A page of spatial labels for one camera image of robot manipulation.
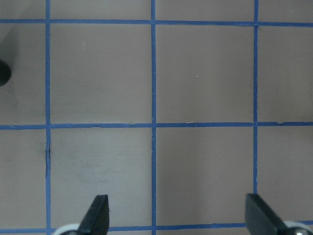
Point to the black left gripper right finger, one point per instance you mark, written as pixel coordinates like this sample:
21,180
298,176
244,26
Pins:
260,219

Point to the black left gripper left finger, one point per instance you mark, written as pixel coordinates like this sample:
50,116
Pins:
97,219

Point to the dark glass wine bottle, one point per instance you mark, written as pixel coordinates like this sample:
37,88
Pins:
5,73

